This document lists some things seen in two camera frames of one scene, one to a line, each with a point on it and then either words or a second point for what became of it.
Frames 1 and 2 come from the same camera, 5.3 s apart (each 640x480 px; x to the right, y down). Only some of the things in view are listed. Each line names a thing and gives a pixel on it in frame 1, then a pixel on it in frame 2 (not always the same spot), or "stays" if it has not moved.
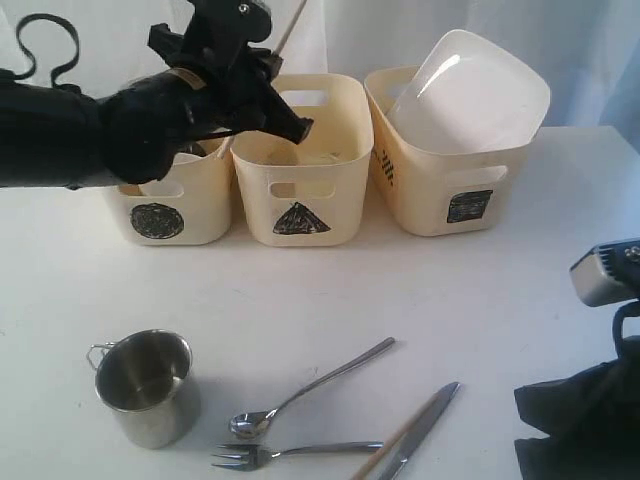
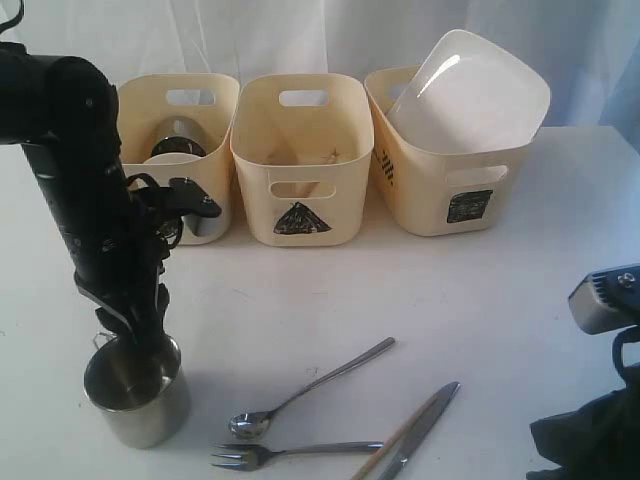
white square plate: (469, 96) stays
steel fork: (257, 455) stays
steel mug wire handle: (99, 345) → (103, 333)
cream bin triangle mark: (300, 219) stays
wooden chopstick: (366, 468) stays
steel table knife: (420, 431) stays
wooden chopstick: (229, 141) → (306, 189)
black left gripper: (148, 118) → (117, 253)
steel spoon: (256, 423) stays
